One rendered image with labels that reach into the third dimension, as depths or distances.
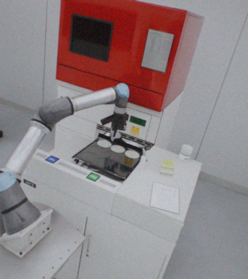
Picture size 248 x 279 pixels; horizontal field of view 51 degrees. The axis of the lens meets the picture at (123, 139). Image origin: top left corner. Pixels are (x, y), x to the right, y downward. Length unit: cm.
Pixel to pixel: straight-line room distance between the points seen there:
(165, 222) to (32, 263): 60
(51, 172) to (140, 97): 72
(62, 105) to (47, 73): 277
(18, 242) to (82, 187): 42
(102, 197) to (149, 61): 84
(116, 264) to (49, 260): 53
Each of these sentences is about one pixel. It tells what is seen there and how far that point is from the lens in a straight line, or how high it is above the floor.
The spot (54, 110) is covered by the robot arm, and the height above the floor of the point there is 128.
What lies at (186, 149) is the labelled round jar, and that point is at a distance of 167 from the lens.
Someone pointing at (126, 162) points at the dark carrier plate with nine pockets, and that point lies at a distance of 167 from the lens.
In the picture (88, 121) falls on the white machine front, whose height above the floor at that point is 96.
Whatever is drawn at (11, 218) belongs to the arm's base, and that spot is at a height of 96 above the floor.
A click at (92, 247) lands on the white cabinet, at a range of 162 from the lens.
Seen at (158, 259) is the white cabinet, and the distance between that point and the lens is 146.
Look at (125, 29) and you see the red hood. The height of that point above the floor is 166.
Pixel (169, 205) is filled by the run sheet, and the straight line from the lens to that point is 131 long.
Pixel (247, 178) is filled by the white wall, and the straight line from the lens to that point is 350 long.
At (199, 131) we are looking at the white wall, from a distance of 329.
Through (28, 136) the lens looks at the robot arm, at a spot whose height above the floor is 113.
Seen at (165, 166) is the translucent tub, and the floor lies 103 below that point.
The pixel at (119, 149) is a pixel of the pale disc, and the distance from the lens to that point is 179.
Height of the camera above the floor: 177
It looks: 27 degrees down
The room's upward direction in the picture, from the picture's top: 12 degrees clockwise
